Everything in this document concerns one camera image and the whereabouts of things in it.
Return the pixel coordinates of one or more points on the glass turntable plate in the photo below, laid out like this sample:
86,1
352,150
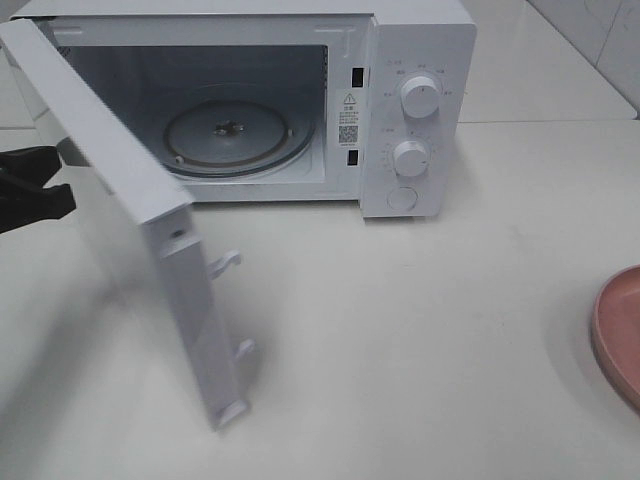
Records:
235,129

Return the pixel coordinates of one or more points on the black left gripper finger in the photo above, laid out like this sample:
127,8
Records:
22,205
29,167

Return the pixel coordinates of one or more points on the white microwave oven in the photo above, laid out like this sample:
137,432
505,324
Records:
351,56

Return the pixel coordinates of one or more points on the white microwave door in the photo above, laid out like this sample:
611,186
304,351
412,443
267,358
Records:
134,214

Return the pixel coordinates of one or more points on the pink plate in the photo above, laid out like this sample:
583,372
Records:
614,329

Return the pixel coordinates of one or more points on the round door release button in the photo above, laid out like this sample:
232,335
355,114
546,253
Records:
402,199

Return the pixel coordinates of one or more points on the white upper power knob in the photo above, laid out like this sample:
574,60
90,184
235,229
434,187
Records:
420,95

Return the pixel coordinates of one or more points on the white timer knob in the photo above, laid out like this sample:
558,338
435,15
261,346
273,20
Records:
410,158

